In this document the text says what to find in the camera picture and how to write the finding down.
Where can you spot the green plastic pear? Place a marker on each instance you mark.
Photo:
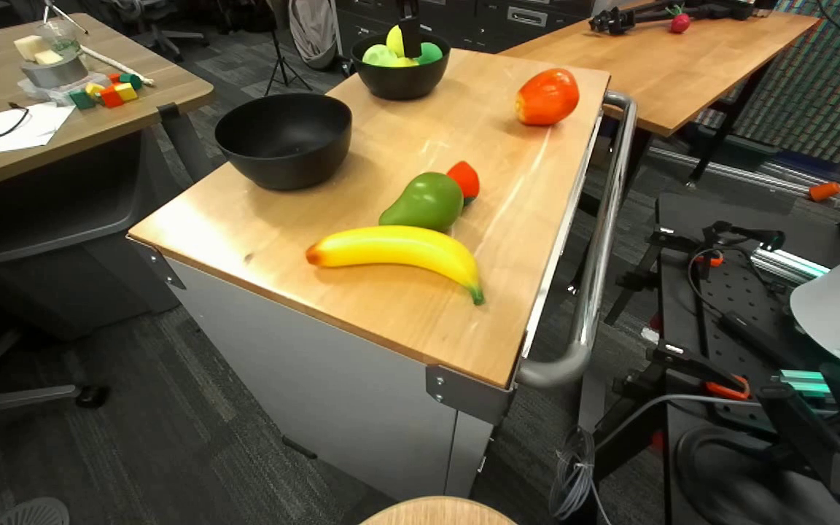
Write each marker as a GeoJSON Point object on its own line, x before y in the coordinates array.
{"type": "Point", "coordinates": [431, 200]}

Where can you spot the small red strawberry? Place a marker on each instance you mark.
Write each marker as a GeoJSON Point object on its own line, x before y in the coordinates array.
{"type": "Point", "coordinates": [469, 180]}

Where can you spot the light green apple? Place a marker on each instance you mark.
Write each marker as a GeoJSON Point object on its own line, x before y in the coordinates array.
{"type": "Point", "coordinates": [380, 56]}

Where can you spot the black tool on back table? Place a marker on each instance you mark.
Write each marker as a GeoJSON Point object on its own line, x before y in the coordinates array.
{"type": "Point", "coordinates": [677, 16]}

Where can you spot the wooden side desk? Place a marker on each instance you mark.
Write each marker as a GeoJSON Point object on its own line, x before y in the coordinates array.
{"type": "Point", "coordinates": [72, 184]}

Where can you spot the chrome cart handle bar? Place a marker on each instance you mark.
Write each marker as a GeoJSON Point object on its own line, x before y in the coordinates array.
{"type": "Point", "coordinates": [574, 362]}

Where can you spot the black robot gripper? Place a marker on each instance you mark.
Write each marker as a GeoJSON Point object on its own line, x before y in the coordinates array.
{"type": "Point", "coordinates": [410, 24]}

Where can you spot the white paper sheet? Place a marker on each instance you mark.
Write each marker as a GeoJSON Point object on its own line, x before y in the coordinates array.
{"type": "Point", "coordinates": [30, 126]}

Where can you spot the wooden back table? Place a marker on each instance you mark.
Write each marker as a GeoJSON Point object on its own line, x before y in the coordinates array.
{"type": "Point", "coordinates": [671, 76]}

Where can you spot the round wooden stool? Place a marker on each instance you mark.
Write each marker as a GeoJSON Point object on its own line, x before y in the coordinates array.
{"type": "Point", "coordinates": [440, 512]}

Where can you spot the orange red bell pepper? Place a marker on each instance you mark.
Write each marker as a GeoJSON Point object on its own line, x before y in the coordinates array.
{"type": "Point", "coordinates": [548, 98]}

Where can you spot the yellow plastic banana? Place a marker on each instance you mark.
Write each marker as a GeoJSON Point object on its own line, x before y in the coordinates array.
{"type": "Point", "coordinates": [400, 245]}

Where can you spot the black bowl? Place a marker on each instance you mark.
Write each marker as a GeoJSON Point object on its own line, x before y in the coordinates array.
{"type": "Point", "coordinates": [291, 140]}
{"type": "Point", "coordinates": [410, 79]}

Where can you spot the clear plastic container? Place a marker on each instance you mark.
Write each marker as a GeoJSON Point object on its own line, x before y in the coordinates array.
{"type": "Point", "coordinates": [50, 56]}

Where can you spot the white cart cabinet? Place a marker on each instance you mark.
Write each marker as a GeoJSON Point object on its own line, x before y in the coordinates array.
{"type": "Point", "coordinates": [383, 419]}

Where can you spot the colourful toy blocks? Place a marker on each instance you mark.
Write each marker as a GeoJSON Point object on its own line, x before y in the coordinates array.
{"type": "Point", "coordinates": [113, 91]}

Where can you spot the black bowl far right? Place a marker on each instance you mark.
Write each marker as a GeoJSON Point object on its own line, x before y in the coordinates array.
{"type": "Point", "coordinates": [410, 79]}

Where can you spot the orange clamp handle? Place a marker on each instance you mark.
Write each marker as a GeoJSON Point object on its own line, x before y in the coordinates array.
{"type": "Point", "coordinates": [825, 190]}

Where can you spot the black bowl near left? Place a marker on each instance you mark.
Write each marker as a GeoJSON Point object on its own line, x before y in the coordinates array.
{"type": "Point", "coordinates": [291, 140]}

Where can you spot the green lime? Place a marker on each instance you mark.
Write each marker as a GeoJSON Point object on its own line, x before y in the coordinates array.
{"type": "Point", "coordinates": [431, 53]}

